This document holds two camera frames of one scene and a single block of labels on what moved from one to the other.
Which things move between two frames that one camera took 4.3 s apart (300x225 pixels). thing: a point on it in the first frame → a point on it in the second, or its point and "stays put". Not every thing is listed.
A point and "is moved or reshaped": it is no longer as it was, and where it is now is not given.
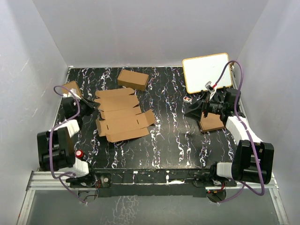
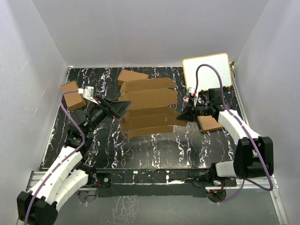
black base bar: [153, 182] stays put
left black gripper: [91, 109] → [110, 108]
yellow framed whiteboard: [198, 71] stays put
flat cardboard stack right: [212, 122] stays put
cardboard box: [120, 119] is moved or reshaped
